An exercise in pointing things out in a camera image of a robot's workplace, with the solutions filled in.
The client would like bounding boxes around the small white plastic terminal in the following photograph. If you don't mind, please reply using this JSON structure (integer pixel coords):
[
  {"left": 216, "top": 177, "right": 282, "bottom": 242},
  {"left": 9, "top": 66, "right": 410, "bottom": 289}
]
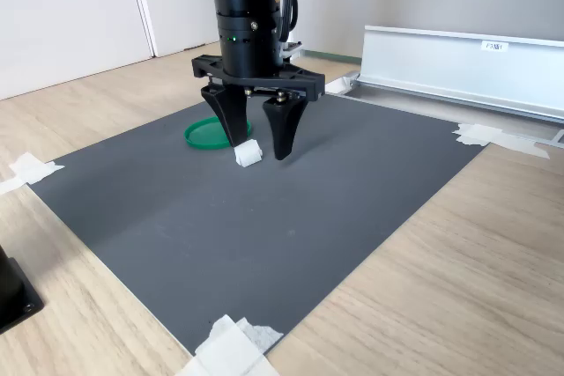
[{"left": 234, "top": 139, "right": 264, "bottom": 169}]

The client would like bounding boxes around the round green lid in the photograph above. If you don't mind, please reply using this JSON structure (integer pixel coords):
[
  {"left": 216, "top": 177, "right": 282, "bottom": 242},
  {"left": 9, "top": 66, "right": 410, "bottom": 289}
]
[{"left": 183, "top": 115, "right": 253, "bottom": 151}]

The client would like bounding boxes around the dark grey mat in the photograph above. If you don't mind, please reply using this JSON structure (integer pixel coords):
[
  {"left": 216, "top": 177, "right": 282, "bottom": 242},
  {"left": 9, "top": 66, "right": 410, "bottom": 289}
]
[{"left": 30, "top": 89, "right": 493, "bottom": 356}]

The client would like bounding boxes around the white tape piece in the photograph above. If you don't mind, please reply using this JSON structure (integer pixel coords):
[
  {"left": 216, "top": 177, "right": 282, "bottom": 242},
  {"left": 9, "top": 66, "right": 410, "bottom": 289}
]
[
  {"left": 174, "top": 313, "right": 286, "bottom": 376},
  {"left": 0, "top": 151, "right": 66, "bottom": 195},
  {"left": 452, "top": 122, "right": 551, "bottom": 160}
]

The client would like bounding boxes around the white camera box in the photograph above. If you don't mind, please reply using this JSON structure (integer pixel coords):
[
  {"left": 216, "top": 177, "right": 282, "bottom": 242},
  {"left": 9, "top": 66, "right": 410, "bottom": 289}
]
[{"left": 280, "top": 40, "right": 304, "bottom": 61}]

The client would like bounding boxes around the aluminium cable duct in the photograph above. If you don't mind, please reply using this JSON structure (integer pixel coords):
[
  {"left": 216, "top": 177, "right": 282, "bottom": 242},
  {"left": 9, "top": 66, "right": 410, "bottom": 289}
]
[{"left": 323, "top": 25, "right": 564, "bottom": 144}]

